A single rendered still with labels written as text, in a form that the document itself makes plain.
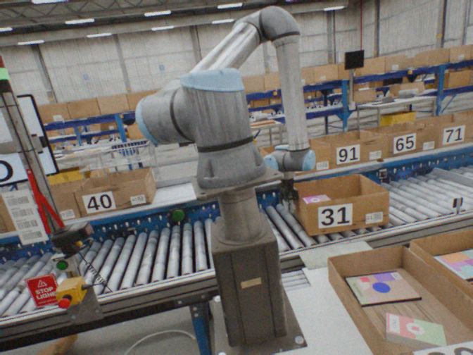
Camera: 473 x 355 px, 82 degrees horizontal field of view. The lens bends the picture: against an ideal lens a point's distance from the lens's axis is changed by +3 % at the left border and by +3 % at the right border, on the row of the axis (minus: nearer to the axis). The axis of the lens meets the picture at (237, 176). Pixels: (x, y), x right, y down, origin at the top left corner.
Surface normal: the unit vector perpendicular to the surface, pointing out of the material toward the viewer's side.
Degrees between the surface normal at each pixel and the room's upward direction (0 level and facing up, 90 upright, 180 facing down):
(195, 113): 90
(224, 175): 68
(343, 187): 90
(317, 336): 0
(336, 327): 0
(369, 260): 89
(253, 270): 90
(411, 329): 0
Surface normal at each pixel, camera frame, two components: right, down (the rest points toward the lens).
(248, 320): 0.11, 0.29
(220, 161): -0.21, -0.05
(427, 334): -0.14, -0.94
